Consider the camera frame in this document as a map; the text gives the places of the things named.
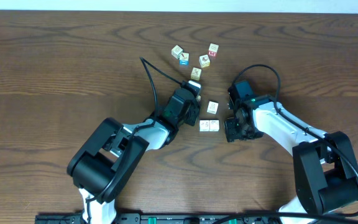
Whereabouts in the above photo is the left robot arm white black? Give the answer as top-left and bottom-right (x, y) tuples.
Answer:
(67, 81), (201, 223)

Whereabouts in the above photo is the wooden block yellow border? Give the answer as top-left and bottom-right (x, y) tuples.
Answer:
(191, 67), (202, 81)

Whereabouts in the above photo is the wooden block brown drawing yellow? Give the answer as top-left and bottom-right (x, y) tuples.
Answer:
(199, 55), (211, 68)

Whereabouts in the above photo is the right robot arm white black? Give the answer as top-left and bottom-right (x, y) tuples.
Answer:
(224, 81), (358, 215)

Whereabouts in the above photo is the wooden block with turtle drawing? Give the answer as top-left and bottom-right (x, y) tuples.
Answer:
(199, 120), (210, 132)

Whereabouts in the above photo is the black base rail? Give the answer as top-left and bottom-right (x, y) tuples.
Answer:
(34, 212), (358, 224)

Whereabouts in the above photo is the black cable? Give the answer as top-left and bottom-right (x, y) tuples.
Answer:
(231, 63), (358, 218)
(139, 56), (185, 121)

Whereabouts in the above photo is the right black cable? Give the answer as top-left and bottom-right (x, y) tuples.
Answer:
(231, 63), (358, 218)

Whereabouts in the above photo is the wooden block red M side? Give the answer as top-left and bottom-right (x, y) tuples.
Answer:
(208, 43), (219, 57)

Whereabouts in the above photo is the wooden block yellow S side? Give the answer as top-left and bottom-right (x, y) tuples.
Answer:
(207, 101), (219, 114)

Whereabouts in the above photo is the wooden block plain top left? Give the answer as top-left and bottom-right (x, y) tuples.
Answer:
(171, 45), (183, 59)

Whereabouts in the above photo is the wooden block red A side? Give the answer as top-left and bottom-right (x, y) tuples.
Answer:
(209, 120), (220, 132)

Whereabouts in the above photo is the left black cable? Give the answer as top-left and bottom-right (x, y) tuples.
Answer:
(139, 56), (185, 121)

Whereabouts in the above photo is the wooden block blue side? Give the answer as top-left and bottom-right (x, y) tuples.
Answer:
(179, 52), (190, 65)

